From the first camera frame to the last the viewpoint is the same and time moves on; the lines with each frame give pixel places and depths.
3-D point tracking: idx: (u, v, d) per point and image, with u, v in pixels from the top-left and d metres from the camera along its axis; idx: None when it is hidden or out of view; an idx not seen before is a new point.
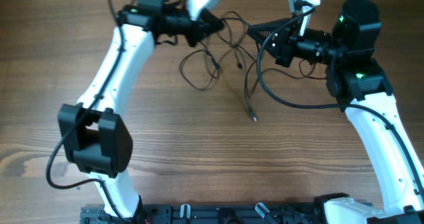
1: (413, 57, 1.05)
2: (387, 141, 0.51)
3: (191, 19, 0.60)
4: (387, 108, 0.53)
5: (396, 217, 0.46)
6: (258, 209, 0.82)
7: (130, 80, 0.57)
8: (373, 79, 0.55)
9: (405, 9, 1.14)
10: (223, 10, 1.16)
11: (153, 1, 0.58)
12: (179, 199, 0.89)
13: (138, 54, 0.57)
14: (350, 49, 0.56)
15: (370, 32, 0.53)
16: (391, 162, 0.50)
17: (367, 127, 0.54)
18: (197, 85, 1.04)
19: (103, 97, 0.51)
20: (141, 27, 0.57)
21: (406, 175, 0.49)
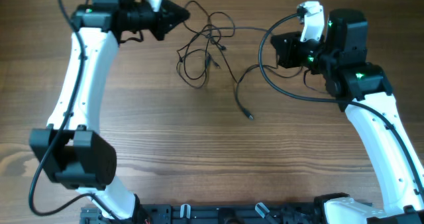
1: (413, 57, 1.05)
2: (387, 141, 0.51)
3: (153, 10, 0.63)
4: (387, 109, 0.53)
5: (396, 217, 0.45)
6: (258, 209, 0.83)
7: (99, 89, 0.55)
8: (373, 79, 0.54)
9: (405, 9, 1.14)
10: (223, 10, 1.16)
11: None
12: (179, 199, 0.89)
13: (101, 58, 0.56)
14: (341, 49, 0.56)
15: (360, 30, 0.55)
16: (391, 162, 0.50)
17: (367, 127, 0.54)
18: (197, 84, 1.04)
19: (73, 113, 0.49)
20: (101, 28, 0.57)
21: (406, 175, 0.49)
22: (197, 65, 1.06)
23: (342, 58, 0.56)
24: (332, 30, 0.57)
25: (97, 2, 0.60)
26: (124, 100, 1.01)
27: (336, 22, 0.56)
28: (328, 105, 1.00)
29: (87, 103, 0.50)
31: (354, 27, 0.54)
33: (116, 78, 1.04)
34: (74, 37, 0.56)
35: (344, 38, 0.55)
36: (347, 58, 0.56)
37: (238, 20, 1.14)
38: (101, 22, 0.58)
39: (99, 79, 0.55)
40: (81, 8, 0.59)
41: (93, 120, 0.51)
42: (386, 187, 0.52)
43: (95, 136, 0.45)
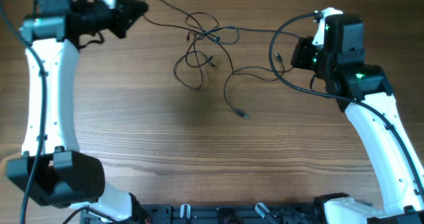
1: (413, 57, 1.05)
2: (387, 141, 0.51)
3: (109, 8, 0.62)
4: (387, 109, 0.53)
5: (396, 217, 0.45)
6: (258, 209, 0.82)
7: (69, 101, 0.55)
8: (371, 80, 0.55)
9: (405, 9, 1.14)
10: (222, 10, 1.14)
11: (57, 1, 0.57)
12: (179, 199, 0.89)
13: (64, 69, 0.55)
14: (338, 50, 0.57)
15: (356, 31, 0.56)
16: (391, 162, 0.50)
17: (367, 128, 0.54)
18: (196, 85, 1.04)
19: (47, 136, 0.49)
20: (55, 38, 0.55)
21: (406, 176, 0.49)
22: (194, 72, 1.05)
23: (340, 59, 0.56)
24: (329, 33, 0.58)
25: (44, 8, 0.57)
26: (124, 100, 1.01)
27: (332, 25, 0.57)
28: (328, 105, 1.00)
29: (59, 122, 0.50)
31: (350, 28, 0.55)
33: (116, 78, 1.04)
34: (30, 54, 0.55)
35: (340, 40, 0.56)
36: (345, 59, 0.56)
37: (238, 20, 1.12)
38: (55, 30, 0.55)
39: (66, 91, 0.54)
40: (28, 18, 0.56)
41: (70, 136, 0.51)
42: (386, 189, 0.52)
43: (74, 156, 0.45)
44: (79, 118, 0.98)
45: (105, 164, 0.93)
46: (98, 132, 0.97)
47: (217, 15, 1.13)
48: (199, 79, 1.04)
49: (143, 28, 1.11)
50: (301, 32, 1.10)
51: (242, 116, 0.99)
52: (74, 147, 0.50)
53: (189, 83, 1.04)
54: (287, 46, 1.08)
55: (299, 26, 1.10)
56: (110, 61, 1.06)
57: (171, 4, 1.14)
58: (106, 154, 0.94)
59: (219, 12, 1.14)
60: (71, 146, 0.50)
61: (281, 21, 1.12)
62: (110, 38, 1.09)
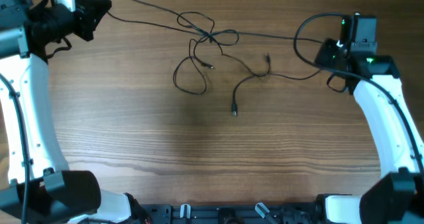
1: (413, 57, 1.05)
2: (389, 114, 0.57)
3: (70, 11, 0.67)
4: (393, 87, 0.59)
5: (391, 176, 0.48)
6: (258, 209, 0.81)
7: (48, 119, 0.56)
8: (380, 66, 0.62)
9: (407, 8, 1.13)
10: (223, 10, 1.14)
11: (14, 12, 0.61)
12: (179, 199, 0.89)
13: (35, 87, 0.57)
14: (351, 40, 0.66)
15: (368, 26, 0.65)
16: (392, 130, 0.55)
17: (371, 101, 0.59)
18: (197, 90, 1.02)
19: (32, 160, 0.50)
20: (20, 54, 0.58)
21: (403, 143, 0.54)
22: (193, 75, 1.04)
23: (354, 47, 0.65)
24: (344, 28, 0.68)
25: (2, 23, 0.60)
26: (124, 101, 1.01)
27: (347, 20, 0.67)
28: (328, 105, 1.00)
29: (42, 144, 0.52)
31: (363, 21, 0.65)
33: (116, 78, 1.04)
34: None
35: (354, 32, 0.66)
36: (358, 48, 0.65)
37: (238, 20, 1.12)
38: (18, 45, 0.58)
39: (42, 109, 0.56)
40: None
41: (55, 154, 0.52)
42: (385, 156, 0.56)
43: (64, 175, 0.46)
44: (79, 118, 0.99)
45: (105, 164, 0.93)
46: (98, 132, 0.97)
47: (218, 15, 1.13)
48: (198, 84, 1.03)
49: (143, 28, 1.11)
50: (301, 31, 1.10)
51: (231, 112, 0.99)
52: (63, 164, 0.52)
53: (187, 88, 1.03)
54: (287, 46, 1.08)
55: (299, 26, 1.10)
56: (110, 61, 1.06)
57: (171, 5, 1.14)
58: (106, 154, 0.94)
59: (219, 12, 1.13)
60: (60, 164, 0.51)
61: (282, 21, 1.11)
62: (110, 38, 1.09)
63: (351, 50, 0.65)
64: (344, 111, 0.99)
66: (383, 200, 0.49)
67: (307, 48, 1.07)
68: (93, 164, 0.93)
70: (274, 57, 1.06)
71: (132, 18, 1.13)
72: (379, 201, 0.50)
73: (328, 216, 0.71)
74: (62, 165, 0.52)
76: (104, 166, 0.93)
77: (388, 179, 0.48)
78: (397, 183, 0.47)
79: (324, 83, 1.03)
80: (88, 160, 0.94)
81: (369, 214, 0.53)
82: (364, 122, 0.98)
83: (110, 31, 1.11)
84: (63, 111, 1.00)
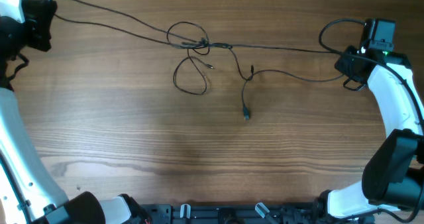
1: (413, 58, 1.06)
2: (397, 89, 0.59)
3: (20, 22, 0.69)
4: (405, 73, 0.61)
5: (396, 132, 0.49)
6: (258, 209, 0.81)
7: (32, 153, 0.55)
8: (394, 59, 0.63)
9: (408, 8, 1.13)
10: (222, 10, 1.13)
11: None
12: (179, 199, 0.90)
13: (8, 122, 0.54)
14: (370, 38, 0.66)
15: (387, 28, 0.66)
16: (399, 101, 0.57)
17: (381, 80, 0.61)
18: (197, 90, 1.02)
19: (28, 201, 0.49)
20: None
21: (409, 111, 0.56)
22: (193, 75, 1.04)
23: (371, 45, 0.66)
24: (365, 28, 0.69)
25: None
26: (124, 100, 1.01)
27: (368, 22, 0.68)
28: (328, 105, 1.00)
29: (34, 183, 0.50)
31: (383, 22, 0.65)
33: (116, 78, 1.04)
34: None
35: (373, 31, 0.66)
36: (375, 46, 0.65)
37: (238, 20, 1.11)
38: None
39: (22, 144, 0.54)
40: None
41: (52, 188, 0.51)
42: (392, 125, 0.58)
43: (67, 207, 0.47)
44: (79, 118, 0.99)
45: (105, 164, 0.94)
46: (98, 132, 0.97)
47: (218, 16, 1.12)
48: (198, 84, 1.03)
49: (142, 28, 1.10)
50: (301, 32, 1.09)
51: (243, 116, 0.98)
52: (62, 198, 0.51)
53: (187, 88, 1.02)
54: (287, 46, 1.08)
55: (299, 26, 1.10)
56: (110, 61, 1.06)
57: (170, 4, 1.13)
58: (106, 154, 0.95)
59: (219, 12, 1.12)
60: (59, 198, 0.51)
61: (282, 21, 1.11)
62: (110, 38, 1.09)
63: (369, 46, 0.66)
64: (344, 110, 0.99)
66: (384, 159, 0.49)
67: (307, 48, 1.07)
68: (93, 164, 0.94)
70: (273, 57, 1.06)
71: (131, 18, 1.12)
72: (380, 162, 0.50)
73: (328, 211, 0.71)
74: (62, 198, 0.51)
76: (104, 166, 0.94)
77: (391, 138, 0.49)
78: (399, 138, 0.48)
79: (324, 83, 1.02)
80: (88, 160, 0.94)
81: (368, 180, 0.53)
82: (364, 122, 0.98)
83: (110, 31, 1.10)
84: (63, 111, 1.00)
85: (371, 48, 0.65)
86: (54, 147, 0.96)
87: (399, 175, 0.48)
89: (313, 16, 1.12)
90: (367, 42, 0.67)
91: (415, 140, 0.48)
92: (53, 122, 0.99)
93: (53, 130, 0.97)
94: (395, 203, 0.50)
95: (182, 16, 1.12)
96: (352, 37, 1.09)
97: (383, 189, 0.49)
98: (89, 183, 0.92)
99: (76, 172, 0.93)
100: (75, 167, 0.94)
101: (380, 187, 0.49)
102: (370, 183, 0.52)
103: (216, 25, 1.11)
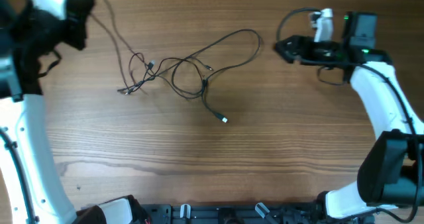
1: (413, 58, 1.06)
2: (382, 89, 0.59)
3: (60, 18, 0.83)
4: (387, 71, 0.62)
5: (384, 138, 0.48)
6: (258, 209, 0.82)
7: (51, 165, 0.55)
8: (375, 56, 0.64)
9: (408, 8, 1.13)
10: (222, 10, 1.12)
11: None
12: (179, 199, 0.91)
13: (32, 133, 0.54)
14: (352, 34, 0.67)
15: (369, 22, 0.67)
16: (385, 100, 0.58)
17: (366, 82, 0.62)
18: (197, 91, 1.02)
19: (38, 217, 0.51)
20: (12, 96, 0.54)
21: (397, 111, 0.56)
22: (193, 75, 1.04)
23: (353, 41, 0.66)
24: (347, 23, 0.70)
25: None
26: (124, 100, 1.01)
27: (350, 16, 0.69)
28: (328, 105, 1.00)
29: (47, 199, 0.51)
31: (364, 18, 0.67)
33: (116, 78, 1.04)
34: None
35: (355, 27, 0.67)
36: (357, 42, 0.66)
37: (239, 20, 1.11)
38: (9, 85, 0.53)
39: (43, 156, 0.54)
40: None
41: (62, 207, 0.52)
42: (380, 124, 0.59)
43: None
44: (79, 118, 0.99)
45: (105, 164, 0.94)
46: (98, 132, 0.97)
47: (218, 16, 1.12)
48: (197, 84, 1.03)
49: (142, 28, 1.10)
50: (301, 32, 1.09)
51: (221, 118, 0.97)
52: (71, 217, 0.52)
53: (187, 89, 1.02)
54: None
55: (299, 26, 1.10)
56: (110, 61, 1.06)
57: (170, 4, 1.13)
58: (106, 154, 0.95)
59: (219, 13, 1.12)
60: (67, 217, 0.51)
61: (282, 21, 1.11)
62: (110, 38, 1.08)
63: (350, 43, 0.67)
64: (345, 110, 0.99)
66: (377, 163, 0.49)
67: None
68: (93, 164, 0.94)
70: (274, 57, 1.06)
71: (131, 18, 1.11)
72: (373, 165, 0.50)
73: (327, 212, 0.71)
74: (71, 217, 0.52)
76: (104, 166, 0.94)
77: (381, 142, 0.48)
78: (390, 142, 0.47)
79: (324, 83, 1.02)
80: (88, 160, 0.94)
81: (365, 183, 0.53)
82: (364, 122, 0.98)
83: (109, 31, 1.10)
84: (64, 111, 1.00)
85: (352, 45, 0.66)
86: (54, 147, 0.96)
87: (393, 177, 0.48)
89: None
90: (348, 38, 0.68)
91: (404, 140, 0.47)
92: (53, 122, 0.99)
93: (53, 131, 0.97)
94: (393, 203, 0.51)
95: (182, 16, 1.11)
96: None
97: (378, 192, 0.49)
98: (89, 183, 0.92)
99: (76, 172, 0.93)
100: (75, 167, 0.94)
101: (375, 191, 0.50)
102: (366, 185, 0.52)
103: (216, 25, 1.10)
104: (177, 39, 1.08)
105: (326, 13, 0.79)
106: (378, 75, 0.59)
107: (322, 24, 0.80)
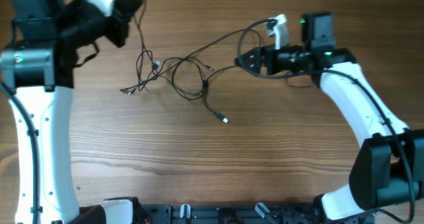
1: (413, 57, 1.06)
2: (355, 93, 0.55)
3: (105, 14, 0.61)
4: (353, 71, 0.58)
5: (370, 148, 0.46)
6: (258, 209, 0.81)
7: (67, 158, 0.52)
8: (339, 56, 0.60)
9: (408, 8, 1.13)
10: (222, 10, 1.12)
11: (36, 54, 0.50)
12: (179, 199, 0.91)
13: (57, 125, 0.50)
14: (311, 38, 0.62)
15: (325, 22, 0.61)
16: (359, 105, 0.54)
17: (336, 87, 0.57)
18: (196, 91, 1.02)
19: (42, 207, 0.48)
20: (44, 86, 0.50)
21: (371, 113, 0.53)
22: (193, 75, 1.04)
23: (314, 44, 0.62)
24: (303, 26, 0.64)
25: (28, 66, 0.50)
26: (124, 100, 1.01)
27: (305, 19, 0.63)
28: (328, 105, 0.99)
29: (54, 192, 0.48)
31: (320, 18, 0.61)
33: (116, 78, 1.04)
34: (14, 105, 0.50)
35: (313, 30, 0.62)
36: (318, 45, 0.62)
37: (239, 20, 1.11)
38: (44, 75, 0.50)
39: (61, 149, 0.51)
40: (10, 49, 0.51)
41: (67, 203, 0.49)
42: (359, 131, 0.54)
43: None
44: (79, 118, 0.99)
45: (105, 164, 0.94)
46: (98, 132, 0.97)
47: (218, 16, 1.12)
48: (197, 84, 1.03)
49: (142, 28, 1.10)
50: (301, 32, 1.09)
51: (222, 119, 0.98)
52: (73, 213, 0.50)
53: (187, 89, 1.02)
54: None
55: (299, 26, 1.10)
56: (110, 61, 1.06)
57: (170, 4, 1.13)
58: (106, 154, 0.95)
59: (219, 13, 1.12)
60: (70, 214, 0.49)
61: None
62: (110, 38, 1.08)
63: (311, 48, 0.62)
64: None
66: (366, 171, 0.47)
67: None
68: (93, 164, 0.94)
70: None
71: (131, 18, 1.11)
72: (363, 173, 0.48)
73: (326, 216, 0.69)
74: (73, 213, 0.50)
76: (104, 166, 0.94)
77: (366, 150, 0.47)
78: (374, 149, 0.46)
79: None
80: (88, 160, 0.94)
81: (357, 191, 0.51)
82: None
83: None
84: None
85: (314, 50, 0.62)
86: None
87: (383, 181, 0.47)
89: None
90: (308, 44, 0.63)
91: (386, 144, 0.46)
92: None
93: None
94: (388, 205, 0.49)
95: (182, 16, 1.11)
96: (352, 37, 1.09)
97: (373, 199, 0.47)
98: (89, 183, 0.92)
99: (76, 173, 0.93)
100: (75, 167, 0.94)
101: (371, 199, 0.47)
102: (360, 193, 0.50)
103: (216, 26, 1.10)
104: (177, 39, 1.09)
105: (280, 19, 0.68)
106: (348, 78, 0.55)
107: (279, 32, 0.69)
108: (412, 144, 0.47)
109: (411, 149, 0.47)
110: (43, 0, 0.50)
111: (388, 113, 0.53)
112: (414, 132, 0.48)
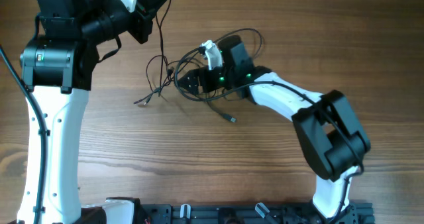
1: (413, 57, 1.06)
2: (279, 91, 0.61)
3: (128, 11, 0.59)
4: (273, 77, 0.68)
5: (299, 122, 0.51)
6: (258, 209, 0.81)
7: (73, 159, 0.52)
8: (262, 73, 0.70)
9: (408, 7, 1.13)
10: (222, 10, 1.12)
11: (57, 54, 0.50)
12: (179, 199, 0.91)
13: (67, 127, 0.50)
14: (233, 64, 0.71)
15: (240, 49, 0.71)
16: (281, 99, 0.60)
17: (266, 94, 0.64)
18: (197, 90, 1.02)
19: (45, 207, 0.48)
20: (60, 87, 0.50)
21: (292, 98, 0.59)
22: None
23: (237, 68, 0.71)
24: (223, 55, 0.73)
25: (49, 66, 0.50)
26: (124, 101, 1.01)
27: (223, 50, 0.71)
28: None
29: (59, 194, 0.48)
31: (234, 47, 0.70)
33: (116, 78, 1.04)
34: (29, 103, 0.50)
35: (232, 57, 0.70)
36: (241, 67, 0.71)
37: (238, 20, 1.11)
38: (63, 77, 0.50)
39: (70, 151, 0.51)
40: (31, 46, 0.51)
41: (69, 205, 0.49)
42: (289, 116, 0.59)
43: None
44: None
45: (105, 164, 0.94)
46: (98, 132, 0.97)
47: (218, 16, 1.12)
48: None
49: None
50: (301, 32, 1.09)
51: (229, 119, 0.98)
52: (73, 216, 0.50)
53: None
54: (287, 46, 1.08)
55: (299, 26, 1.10)
56: (110, 61, 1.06)
57: (170, 4, 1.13)
58: (106, 154, 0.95)
59: (219, 13, 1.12)
60: (71, 216, 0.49)
61: (282, 21, 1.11)
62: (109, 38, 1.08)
63: (235, 71, 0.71)
64: None
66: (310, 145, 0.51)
67: (307, 48, 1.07)
68: (93, 164, 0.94)
70: (274, 57, 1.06)
71: None
72: (310, 149, 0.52)
73: (324, 215, 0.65)
74: (73, 215, 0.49)
76: (104, 166, 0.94)
77: (298, 126, 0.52)
78: (302, 122, 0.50)
79: (324, 83, 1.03)
80: (88, 160, 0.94)
81: (317, 167, 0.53)
82: (364, 122, 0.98)
83: None
84: None
85: (239, 74, 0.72)
86: None
87: (324, 146, 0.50)
89: (313, 16, 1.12)
90: (232, 68, 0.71)
91: (311, 115, 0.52)
92: None
93: None
94: (344, 168, 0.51)
95: (182, 16, 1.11)
96: (352, 38, 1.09)
97: (328, 166, 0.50)
98: (89, 183, 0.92)
99: None
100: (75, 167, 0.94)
101: (326, 167, 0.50)
102: (318, 168, 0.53)
103: (216, 25, 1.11)
104: (177, 39, 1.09)
105: (208, 44, 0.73)
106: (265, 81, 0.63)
107: (210, 55, 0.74)
108: (333, 106, 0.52)
109: (334, 111, 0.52)
110: (69, 1, 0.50)
111: (305, 93, 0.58)
112: (332, 97, 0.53)
